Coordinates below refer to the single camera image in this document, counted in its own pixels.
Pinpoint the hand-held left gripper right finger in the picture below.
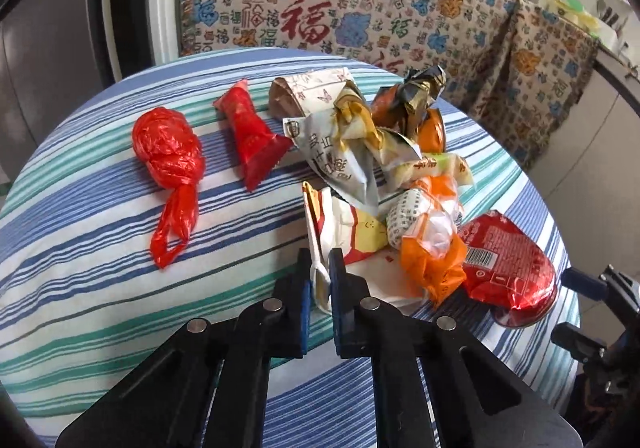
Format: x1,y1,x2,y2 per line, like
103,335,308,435
328,248,586,448

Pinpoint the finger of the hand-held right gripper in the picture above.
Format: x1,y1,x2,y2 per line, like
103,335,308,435
550,322,640,379
560,265,640,323

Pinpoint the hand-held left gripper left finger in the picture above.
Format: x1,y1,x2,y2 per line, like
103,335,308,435
55,248,313,448

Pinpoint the white and yellow wrapper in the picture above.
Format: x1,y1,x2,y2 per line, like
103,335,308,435
302,182,431,316

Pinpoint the pale yellow green snack packet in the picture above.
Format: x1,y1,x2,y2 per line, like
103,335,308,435
372,128,473,193

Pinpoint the black gold foil packet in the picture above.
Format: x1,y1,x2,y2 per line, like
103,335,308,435
380,65,447,139

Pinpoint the red foil snack packet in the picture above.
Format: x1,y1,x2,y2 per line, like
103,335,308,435
457,210,558,329

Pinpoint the orange white snack packet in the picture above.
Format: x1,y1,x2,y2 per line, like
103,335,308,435
387,175,468,309

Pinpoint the grey and gold wrapper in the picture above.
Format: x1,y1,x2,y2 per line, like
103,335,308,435
282,92,396,209

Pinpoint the red candy wrapper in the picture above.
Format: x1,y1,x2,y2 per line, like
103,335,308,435
212,80,293,193

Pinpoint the crushed orange drink can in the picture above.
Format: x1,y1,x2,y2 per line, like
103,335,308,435
371,86,447,153

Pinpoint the blue green striped tablecloth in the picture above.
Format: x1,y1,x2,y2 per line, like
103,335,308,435
0,46,581,448

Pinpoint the red plastic bag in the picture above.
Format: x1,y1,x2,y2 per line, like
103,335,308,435
131,106,207,269

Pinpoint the brown butterfly paper bag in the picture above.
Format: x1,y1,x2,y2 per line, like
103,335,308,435
269,68,373,129

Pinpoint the green yellow kitchen item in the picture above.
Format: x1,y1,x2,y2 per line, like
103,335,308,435
550,0,601,36

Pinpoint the kitchen utensils rack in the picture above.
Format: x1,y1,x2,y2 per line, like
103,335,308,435
597,0,631,28

